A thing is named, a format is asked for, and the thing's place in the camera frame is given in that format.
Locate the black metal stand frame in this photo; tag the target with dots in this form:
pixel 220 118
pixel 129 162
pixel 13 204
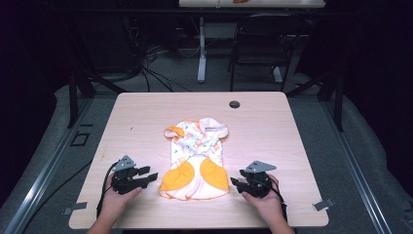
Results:
pixel 339 100
pixel 73 97

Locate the red object on desk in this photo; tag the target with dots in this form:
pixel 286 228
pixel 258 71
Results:
pixel 240 1

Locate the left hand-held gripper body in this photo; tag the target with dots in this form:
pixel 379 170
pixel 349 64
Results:
pixel 125 177

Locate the black chair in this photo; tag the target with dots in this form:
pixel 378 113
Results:
pixel 269 35

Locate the white and orange baby garment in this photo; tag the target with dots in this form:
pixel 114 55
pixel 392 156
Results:
pixel 195 152

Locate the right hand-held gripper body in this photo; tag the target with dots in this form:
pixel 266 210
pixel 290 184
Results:
pixel 258 180

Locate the grey tape strip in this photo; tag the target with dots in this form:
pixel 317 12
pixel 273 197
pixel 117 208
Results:
pixel 323 204
pixel 76 207

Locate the person's left hand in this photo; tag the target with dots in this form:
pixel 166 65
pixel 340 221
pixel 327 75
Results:
pixel 117 201

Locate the person's right hand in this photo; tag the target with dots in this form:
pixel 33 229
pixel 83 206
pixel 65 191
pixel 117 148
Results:
pixel 266 204

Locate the aluminium floor rail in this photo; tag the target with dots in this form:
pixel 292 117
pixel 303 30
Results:
pixel 357 169
pixel 48 169

